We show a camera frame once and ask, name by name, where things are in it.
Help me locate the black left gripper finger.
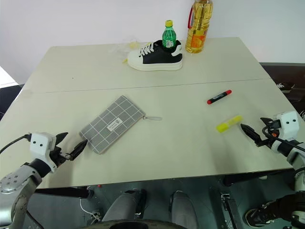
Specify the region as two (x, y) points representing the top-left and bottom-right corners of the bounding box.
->
(68, 139), (89, 161)
(55, 132), (69, 147)

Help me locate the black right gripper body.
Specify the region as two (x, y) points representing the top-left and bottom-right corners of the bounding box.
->
(254, 120), (282, 148)

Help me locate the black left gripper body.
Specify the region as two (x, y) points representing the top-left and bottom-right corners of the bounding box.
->
(49, 145), (72, 168)

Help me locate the grey checked fabric pencil case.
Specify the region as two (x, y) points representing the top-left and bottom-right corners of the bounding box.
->
(79, 95), (146, 155)

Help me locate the yellow highlighter pen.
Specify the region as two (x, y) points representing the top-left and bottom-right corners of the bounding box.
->
(216, 114), (243, 133)

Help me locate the black glossy object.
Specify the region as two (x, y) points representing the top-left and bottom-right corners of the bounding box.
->
(275, 81), (298, 92)

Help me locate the black marker with red cap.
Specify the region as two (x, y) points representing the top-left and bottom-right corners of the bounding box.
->
(206, 89), (233, 105)

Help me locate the grey robot leg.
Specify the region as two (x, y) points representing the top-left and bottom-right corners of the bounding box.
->
(170, 190), (199, 229)
(102, 189), (146, 223)

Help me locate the white board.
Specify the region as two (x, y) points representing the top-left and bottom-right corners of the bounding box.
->
(0, 66), (20, 87)

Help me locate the black sneaker with white laces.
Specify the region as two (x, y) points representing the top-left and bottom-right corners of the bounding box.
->
(244, 200), (278, 227)

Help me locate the clear crumpled plastic bag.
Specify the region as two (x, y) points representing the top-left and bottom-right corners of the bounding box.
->
(108, 35), (146, 57)

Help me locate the yellow cooking oil bottle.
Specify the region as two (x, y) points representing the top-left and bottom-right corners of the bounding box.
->
(185, 0), (214, 54)

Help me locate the black and white sneaker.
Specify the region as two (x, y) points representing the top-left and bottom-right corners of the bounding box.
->
(127, 40), (184, 72)

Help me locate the green bottle with yellow cap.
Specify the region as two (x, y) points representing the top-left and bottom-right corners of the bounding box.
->
(162, 20), (177, 49)

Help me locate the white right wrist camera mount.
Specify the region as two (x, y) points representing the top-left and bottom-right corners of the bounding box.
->
(271, 111), (300, 153)

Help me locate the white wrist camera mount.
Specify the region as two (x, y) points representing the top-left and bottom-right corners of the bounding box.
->
(29, 131), (58, 173)
(271, 111), (300, 153)

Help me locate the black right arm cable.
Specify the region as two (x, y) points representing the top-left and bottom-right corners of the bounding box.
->
(262, 127), (305, 151)

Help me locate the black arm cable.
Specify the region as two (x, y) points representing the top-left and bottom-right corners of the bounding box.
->
(0, 134), (33, 155)
(262, 127), (305, 151)

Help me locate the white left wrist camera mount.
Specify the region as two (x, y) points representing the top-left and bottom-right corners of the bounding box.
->
(29, 131), (58, 173)

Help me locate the black table frame beam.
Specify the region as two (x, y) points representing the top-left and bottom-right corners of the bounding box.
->
(222, 169), (296, 187)

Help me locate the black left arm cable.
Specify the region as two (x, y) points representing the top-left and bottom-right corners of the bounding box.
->
(0, 134), (33, 155)

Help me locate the white cable under table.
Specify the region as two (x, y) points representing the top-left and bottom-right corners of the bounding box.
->
(79, 197), (101, 221)

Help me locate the metal bracket under table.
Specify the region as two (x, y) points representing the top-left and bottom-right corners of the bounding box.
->
(220, 192), (244, 229)

